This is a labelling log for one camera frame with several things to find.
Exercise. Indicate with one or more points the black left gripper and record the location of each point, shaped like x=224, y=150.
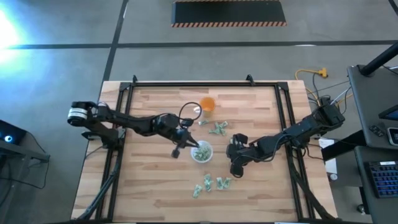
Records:
x=175, y=129

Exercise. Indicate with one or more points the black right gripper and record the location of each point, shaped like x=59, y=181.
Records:
x=250, y=152

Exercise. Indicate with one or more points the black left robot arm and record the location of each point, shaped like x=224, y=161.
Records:
x=130, y=121

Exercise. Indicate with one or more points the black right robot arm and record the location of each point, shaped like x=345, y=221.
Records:
x=301, y=127

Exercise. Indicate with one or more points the white bowl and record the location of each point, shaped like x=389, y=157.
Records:
x=191, y=152

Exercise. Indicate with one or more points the small white object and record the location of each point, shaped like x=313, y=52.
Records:
x=196, y=109

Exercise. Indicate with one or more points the orange plastic cup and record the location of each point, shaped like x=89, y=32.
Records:
x=207, y=104

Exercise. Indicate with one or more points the white paper sheet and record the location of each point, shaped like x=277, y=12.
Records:
x=332, y=166

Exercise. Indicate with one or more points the small white round cap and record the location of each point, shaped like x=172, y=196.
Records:
x=333, y=177

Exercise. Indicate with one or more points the black power strip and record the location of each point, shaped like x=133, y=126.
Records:
x=325, y=99

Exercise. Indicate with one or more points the grey caster wheel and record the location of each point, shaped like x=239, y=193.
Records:
x=360, y=209

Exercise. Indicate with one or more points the black hazard-striped floor mat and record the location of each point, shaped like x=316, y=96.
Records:
x=228, y=12

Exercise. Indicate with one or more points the dark grey side desk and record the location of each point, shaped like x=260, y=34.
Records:
x=367, y=102

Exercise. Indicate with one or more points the small black controller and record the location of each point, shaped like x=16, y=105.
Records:
x=377, y=130

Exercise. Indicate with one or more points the dark grey keyboard desk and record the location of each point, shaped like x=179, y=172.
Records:
x=373, y=211

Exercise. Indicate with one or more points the backlit black keyboard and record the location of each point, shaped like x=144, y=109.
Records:
x=385, y=180

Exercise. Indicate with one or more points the black smartphone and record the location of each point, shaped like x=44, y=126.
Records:
x=393, y=137

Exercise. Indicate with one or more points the dark tablet screen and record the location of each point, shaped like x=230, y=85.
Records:
x=390, y=114

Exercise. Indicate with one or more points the black equipment cart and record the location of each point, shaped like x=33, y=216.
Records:
x=21, y=149

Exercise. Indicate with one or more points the black device with blue light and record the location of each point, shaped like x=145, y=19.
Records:
x=12, y=132

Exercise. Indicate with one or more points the black pole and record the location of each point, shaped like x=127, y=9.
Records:
x=379, y=59

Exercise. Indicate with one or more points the black metal table frame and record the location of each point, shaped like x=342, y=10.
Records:
x=202, y=84

